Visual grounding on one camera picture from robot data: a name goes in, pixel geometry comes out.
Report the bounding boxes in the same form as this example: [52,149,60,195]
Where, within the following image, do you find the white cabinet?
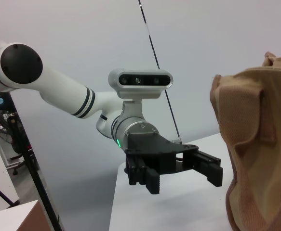
[0,154,20,214]

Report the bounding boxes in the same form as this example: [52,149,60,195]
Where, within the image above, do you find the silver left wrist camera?
[107,68,174,101]

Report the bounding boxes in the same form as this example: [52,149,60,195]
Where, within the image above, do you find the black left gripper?
[124,132,224,195]

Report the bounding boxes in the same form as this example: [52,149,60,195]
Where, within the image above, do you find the khaki canvas food bag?
[209,51,281,231]

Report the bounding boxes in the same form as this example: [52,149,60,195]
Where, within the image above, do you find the black stand pole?
[0,91,64,231]

